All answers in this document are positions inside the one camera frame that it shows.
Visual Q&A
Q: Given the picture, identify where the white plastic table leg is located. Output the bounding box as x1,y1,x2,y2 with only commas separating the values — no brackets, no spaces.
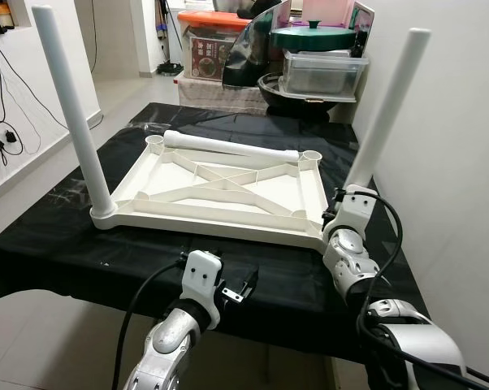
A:
31,6,118,219
342,28,433,197
162,130,301,162

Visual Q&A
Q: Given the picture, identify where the white plastic children table top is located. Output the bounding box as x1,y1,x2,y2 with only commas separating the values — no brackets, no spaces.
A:
90,134,331,249

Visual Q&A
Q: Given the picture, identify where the black wok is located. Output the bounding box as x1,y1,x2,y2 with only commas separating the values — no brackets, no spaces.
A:
257,71,348,116

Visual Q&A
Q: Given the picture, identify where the clear container with green lid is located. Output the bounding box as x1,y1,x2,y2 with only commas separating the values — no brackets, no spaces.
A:
270,20,372,103

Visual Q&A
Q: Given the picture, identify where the beige table cover cloth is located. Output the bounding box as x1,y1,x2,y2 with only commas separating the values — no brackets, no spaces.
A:
177,77,266,109

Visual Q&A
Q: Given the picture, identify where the black tablecloth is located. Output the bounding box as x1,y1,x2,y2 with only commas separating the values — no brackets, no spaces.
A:
0,102,429,364

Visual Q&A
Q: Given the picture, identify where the black bag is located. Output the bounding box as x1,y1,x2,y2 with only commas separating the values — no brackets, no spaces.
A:
222,8,283,89

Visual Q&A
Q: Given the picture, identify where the clear tape strip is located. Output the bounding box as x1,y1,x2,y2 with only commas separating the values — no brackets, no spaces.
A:
41,185,91,215
129,120,169,133

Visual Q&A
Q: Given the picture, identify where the clear storage box orange lid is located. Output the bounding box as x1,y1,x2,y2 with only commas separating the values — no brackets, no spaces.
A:
177,10,253,83

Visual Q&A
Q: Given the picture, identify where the black cap with yellow print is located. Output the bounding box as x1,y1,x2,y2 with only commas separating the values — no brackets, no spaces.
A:
236,0,279,20

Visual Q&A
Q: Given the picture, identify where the mop with green head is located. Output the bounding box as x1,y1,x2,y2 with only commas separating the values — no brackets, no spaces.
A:
155,0,185,77

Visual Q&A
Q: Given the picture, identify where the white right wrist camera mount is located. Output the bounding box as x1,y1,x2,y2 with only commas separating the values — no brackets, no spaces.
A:
334,185,380,237

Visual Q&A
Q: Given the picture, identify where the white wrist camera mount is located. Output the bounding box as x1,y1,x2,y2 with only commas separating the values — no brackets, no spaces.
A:
334,185,380,237
182,250,224,331

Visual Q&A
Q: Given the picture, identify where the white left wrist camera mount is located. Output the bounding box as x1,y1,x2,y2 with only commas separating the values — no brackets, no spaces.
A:
182,250,224,331

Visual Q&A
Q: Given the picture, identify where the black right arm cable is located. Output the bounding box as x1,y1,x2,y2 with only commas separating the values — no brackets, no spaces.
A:
354,191,489,389

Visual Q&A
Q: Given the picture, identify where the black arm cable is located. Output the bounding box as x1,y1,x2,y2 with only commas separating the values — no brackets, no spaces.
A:
354,191,489,389
110,256,189,390

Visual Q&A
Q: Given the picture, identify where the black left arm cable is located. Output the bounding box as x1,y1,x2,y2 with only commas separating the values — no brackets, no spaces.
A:
110,256,189,390

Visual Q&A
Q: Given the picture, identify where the black wall cable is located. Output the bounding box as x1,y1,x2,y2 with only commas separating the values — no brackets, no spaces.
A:
0,37,104,168

